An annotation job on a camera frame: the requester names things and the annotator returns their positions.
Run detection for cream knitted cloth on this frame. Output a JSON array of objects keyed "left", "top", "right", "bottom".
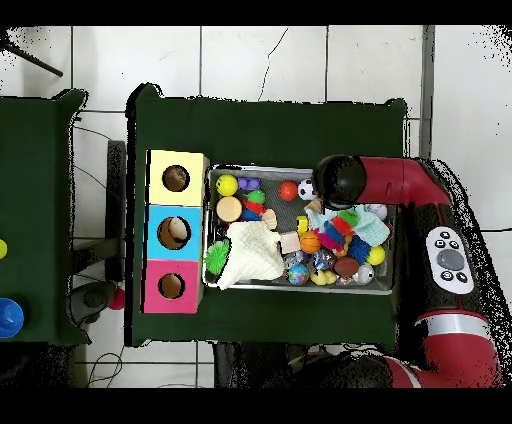
[{"left": 217, "top": 220, "right": 285, "bottom": 290}]

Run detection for mint green knitted cloth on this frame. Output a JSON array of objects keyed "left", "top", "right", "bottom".
[{"left": 305, "top": 203, "right": 391, "bottom": 248}]

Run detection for clear mesh bin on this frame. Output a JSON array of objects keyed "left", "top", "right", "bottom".
[{"left": 201, "top": 163, "right": 395, "bottom": 296}]

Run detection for wooden box with three holes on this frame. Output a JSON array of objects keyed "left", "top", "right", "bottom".
[{"left": 140, "top": 149, "right": 210, "bottom": 314}]

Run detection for toy burger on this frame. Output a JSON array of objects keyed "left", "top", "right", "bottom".
[{"left": 215, "top": 196, "right": 244, "bottom": 223}]

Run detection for plain orange ball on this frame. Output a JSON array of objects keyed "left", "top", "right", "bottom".
[{"left": 278, "top": 180, "right": 299, "bottom": 202}]

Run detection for yellow smiley ball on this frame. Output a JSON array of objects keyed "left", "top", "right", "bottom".
[{"left": 215, "top": 174, "right": 240, "bottom": 198}]

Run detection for small soccer ball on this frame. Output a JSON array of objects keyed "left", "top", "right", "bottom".
[{"left": 297, "top": 178, "right": 317, "bottom": 201}]

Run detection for green spiky ball toy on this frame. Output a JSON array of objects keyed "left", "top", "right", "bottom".
[{"left": 203, "top": 238, "right": 231, "bottom": 276}]

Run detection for small orange basketball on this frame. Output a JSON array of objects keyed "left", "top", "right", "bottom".
[{"left": 298, "top": 230, "right": 322, "bottom": 255}]

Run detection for long multicoloured spiky caterpillar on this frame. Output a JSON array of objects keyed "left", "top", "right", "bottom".
[{"left": 313, "top": 210, "right": 359, "bottom": 257}]

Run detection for brown toy football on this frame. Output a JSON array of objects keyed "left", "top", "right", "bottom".
[{"left": 332, "top": 256, "right": 360, "bottom": 279}]

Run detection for black rod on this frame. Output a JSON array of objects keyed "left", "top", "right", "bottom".
[{"left": 0, "top": 39, "right": 64, "bottom": 78}]

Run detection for black metal frame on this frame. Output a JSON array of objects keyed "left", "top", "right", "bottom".
[{"left": 104, "top": 139, "right": 128, "bottom": 283}]

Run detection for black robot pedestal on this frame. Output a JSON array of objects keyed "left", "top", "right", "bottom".
[{"left": 213, "top": 341, "right": 309, "bottom": 388}]

